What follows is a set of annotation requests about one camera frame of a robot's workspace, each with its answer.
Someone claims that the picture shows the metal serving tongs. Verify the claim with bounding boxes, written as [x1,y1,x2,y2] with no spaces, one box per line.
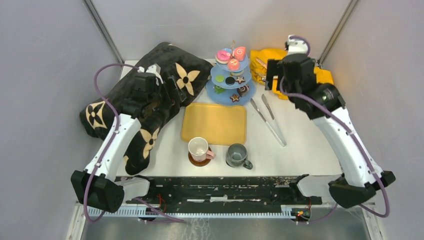
[249,94,288,148]

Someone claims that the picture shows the salmon swirl cake slice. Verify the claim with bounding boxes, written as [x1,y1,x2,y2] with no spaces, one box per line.
[232,46,246,62]

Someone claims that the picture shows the black sandwich cookie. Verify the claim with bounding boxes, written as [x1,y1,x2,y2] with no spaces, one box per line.
[225,76,235,86]

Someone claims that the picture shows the brown round coaster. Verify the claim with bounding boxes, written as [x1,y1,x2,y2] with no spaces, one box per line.
[188,153,211,167]

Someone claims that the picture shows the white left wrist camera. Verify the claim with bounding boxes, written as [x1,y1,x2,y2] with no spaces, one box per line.
[137,63,164,84]

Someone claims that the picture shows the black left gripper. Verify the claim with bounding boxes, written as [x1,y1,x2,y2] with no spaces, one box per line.
[148,76,186,111]

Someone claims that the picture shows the star cookie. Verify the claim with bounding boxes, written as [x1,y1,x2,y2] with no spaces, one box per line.
[235,76,246,84]
[229,94,240,103]

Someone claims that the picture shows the blue three-tier cake stand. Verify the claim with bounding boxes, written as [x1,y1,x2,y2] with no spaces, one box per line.
[205,40,257,106]

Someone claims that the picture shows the pink mug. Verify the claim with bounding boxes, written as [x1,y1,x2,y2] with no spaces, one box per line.
[188,137,216,163]

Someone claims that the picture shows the green macaron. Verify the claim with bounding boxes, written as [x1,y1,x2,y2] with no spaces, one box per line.
[214,75,226,83]

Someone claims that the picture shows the grey mug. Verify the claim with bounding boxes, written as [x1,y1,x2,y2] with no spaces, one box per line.
[225,143,253,170]

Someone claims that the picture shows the chocolate swirl roll cake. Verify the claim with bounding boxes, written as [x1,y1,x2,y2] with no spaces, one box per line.
[236,84,250,98]

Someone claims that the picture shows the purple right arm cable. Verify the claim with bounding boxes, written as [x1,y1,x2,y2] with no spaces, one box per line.
[279,34,391,224]

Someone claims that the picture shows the black floral plush pillow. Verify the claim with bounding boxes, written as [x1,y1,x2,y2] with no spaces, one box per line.
[79,42,213,175]

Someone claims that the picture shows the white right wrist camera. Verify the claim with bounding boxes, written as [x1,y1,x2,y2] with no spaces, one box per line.
[285,34,311,56]

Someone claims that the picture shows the yellow garment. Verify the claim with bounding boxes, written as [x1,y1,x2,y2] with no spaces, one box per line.
[250,48,340,106]

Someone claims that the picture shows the pink frosted donut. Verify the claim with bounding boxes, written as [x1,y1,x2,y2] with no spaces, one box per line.
[215,49,232,65]

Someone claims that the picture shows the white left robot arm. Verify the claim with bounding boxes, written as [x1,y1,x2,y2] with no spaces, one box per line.
[70,72,186,215]

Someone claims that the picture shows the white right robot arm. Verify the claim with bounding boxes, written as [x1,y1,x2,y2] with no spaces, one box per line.
[266,53,396,209]

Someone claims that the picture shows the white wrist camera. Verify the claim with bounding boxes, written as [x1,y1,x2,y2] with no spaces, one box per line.
[285,34,311,56]
[137,63,164,84]

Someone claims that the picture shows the green swirl roll cake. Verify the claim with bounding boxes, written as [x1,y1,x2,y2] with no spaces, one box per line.
[213,85,226,94]

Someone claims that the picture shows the pink round candy cake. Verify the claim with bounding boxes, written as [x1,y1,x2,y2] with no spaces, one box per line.
[226,58,240,72]

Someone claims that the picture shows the yellow serving tray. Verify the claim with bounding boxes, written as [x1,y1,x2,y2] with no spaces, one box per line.
[181,103,247,146]

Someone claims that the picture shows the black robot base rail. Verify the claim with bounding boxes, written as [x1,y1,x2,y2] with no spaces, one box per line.
[142,176,323,214]

